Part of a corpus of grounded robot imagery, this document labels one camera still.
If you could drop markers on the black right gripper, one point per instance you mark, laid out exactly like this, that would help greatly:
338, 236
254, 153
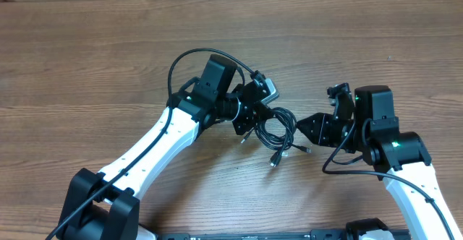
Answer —
333, 130

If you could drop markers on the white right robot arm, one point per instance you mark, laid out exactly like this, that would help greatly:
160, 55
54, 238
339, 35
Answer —
364, 121

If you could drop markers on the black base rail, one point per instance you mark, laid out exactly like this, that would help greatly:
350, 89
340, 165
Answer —
315, 234

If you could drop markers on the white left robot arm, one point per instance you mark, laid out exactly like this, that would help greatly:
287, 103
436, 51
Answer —
106, 204

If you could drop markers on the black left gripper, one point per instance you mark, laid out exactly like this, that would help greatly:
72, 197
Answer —
247, 108

